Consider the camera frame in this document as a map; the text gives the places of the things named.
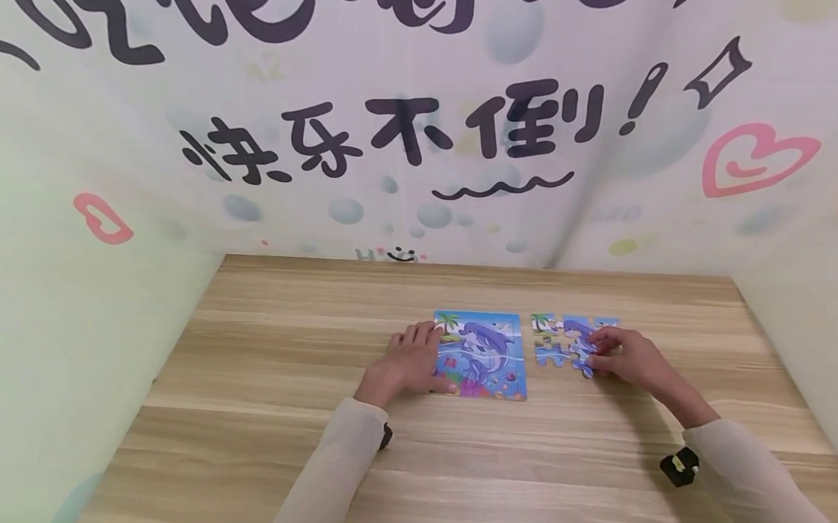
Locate person's left hand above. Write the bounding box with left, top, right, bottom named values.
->
left=352, top=316, right=463, bottom=414

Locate palm tree puzzle piece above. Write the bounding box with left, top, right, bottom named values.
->
left=529, top=312, right=561, bottom=346

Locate person's left forearm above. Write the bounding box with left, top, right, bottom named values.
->
left=266, top=381, right=393, bottom=523

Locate dolphin head puzzle piece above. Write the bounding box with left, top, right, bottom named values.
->
left=554, top=315, right=598, bottom=350

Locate person's right forearm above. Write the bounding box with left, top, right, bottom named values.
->
left=644, top=370, right=838, bottom=523

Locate person's right hand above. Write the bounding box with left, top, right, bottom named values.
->
left=584, top=326, right=677, bottom=394

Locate dolphin body puzzle piece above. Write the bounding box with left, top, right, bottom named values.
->
left=562, top=341, right=600, bottom=379

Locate dolphin picture card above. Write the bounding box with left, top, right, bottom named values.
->
left=428, top=308, right=534, bottom=403

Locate blue water puzzle piece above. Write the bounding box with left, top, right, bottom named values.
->
left=532, top=341, right=569, bottom=370

